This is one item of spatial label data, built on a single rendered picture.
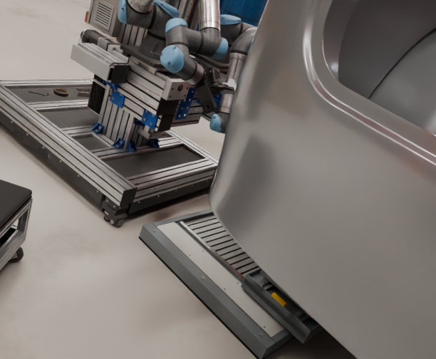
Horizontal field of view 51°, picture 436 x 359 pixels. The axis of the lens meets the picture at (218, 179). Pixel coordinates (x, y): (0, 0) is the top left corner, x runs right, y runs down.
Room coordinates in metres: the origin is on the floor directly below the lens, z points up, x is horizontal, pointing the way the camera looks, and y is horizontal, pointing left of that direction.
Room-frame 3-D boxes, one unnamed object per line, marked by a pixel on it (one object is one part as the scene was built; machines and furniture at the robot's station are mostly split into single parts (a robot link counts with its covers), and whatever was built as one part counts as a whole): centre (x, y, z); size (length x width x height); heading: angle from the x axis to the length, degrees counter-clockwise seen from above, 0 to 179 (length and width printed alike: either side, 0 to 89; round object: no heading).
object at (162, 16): (2.07, 0.49, 0.98); 0.13 x 0.12 x 0.14; 122
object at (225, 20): (2.52, 0.24, 0.98); 0.13 x 0.12 x 0.14; 107
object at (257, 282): (1.76, -0.56, 0.13); 0.50 x 0.36 x 0.10; 145
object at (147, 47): (2.08, 0.48, 0.87); 0.15 x 0.15 x 0.10
